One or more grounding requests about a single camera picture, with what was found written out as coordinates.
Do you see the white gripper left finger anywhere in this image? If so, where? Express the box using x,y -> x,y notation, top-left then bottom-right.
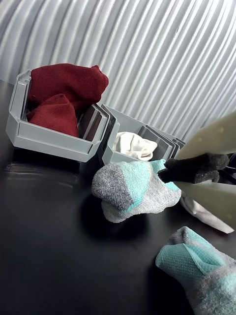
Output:
164,112 -> 236,173

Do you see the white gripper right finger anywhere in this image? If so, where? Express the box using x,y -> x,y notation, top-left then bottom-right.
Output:
158,168 -> 236,231

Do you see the teal and grey sock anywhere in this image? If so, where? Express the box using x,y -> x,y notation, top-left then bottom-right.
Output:
91,158 -> 182,223
155,226 -> 236,315

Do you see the white sock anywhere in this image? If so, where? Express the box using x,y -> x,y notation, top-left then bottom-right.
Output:
112,131 -> 158,161
180,195 -> 235,234

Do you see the large dark red sock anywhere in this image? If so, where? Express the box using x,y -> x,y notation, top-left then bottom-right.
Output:
29,63 -> 110,109

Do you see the small dark red sock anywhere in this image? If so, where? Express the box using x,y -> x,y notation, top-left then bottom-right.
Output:
26,93 -> 80,138

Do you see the grey plastic bin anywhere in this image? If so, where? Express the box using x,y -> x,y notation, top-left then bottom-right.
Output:
101,103 -> 186,165

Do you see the grey bin with red socks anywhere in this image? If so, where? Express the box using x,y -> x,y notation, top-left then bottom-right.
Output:
5,69 -> 112,163

